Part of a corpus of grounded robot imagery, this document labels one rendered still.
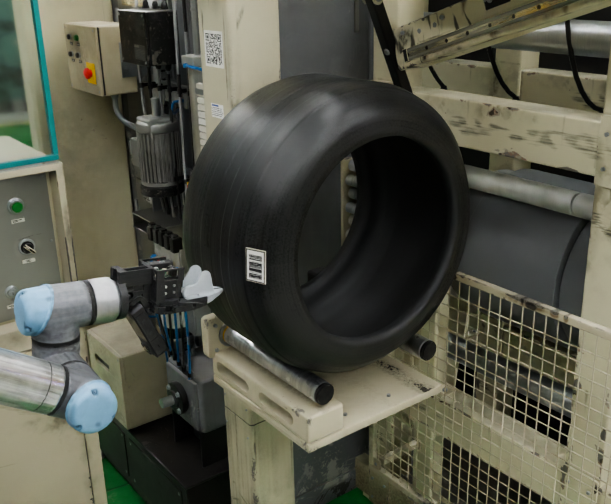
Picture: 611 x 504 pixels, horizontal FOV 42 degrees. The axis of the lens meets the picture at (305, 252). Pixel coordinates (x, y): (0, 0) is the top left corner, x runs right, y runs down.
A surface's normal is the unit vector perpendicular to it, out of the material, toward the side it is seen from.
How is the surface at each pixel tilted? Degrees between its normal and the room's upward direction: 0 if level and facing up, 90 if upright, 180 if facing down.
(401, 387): 0
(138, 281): 90
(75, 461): 90
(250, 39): 90
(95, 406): 90
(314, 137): 52
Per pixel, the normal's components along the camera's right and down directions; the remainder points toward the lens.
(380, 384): -0.02, -0.94
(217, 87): -0.80, 0.22
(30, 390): 0.61, 0.19
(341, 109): 0.22, -0.44
